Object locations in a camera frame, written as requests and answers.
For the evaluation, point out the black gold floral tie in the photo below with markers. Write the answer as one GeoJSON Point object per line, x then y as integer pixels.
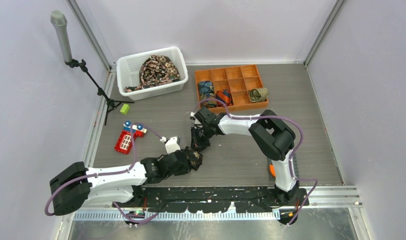
{"type": "Point", "coordinates": [194, 158]}

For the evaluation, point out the white plastic basket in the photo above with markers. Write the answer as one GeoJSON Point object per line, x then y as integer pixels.
{"type": "Point", "coordinates": [128, 68]}

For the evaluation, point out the orange navy striped rolled tie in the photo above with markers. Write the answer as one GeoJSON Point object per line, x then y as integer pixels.
{"type": "Point", "coordinates": [225, 96]}

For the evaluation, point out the red white toy block truck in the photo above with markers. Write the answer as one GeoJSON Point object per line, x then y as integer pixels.
{"type": "Point", "coordinates": [129, 132]}

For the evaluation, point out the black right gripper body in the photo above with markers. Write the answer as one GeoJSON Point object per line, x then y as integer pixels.
{"type": "Point", "coordinates": [207, 131]}

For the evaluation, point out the navy floral rolled tie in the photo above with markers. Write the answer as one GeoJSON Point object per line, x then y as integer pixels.
{"type": "Point", "coordinates": [208, 100]}

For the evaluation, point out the green patterned rolled tie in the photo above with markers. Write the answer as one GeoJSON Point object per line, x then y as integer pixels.
{"type": "Point", "coordinates": [258, 95]}

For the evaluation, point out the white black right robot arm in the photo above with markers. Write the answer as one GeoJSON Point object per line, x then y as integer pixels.
{"type": "Point", "coordinates": [273, 136]}

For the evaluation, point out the teal navy rolled tie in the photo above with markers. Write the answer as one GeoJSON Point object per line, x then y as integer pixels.
{"type": "Point", "coordinates": [205, 87]}

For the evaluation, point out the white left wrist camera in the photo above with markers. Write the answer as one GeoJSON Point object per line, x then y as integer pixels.
{"type": "Point", "coordinates": [172, 145]}

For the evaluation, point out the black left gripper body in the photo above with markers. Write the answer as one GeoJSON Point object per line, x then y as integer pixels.
{"type": "Point", "coordinates": [182, 170]}

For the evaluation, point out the green toy block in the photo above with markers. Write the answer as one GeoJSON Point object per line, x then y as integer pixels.
{"type": "Point", "coordinates": [125, 109]}

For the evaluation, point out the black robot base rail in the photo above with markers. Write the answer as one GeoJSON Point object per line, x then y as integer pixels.
{"type": "Point", "coordinates": [247, 199]}

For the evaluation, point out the orange curved toy piece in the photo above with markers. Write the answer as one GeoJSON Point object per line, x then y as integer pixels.
{"type": "Point", "coordinates": [272, 170]}

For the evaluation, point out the pile of floral ties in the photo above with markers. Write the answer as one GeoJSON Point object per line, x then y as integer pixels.
{"type": "Point", "coordinates": [157, 70]}

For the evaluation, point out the grey microphone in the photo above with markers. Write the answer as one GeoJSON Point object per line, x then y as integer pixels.
{"type": "Point", "coordinates": [59, 22]}

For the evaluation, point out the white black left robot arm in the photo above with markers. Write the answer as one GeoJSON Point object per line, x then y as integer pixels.
{"type": "Point", "coordinates": [78, 185]}

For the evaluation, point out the grey studded baseplate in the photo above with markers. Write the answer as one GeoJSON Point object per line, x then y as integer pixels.
{"type": "Point", "coordinates": [295, 169]}

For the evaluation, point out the orange wooden divided tray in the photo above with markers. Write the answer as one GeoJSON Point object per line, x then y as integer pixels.
{"type": "Point", "coordinates": [239, 80]}

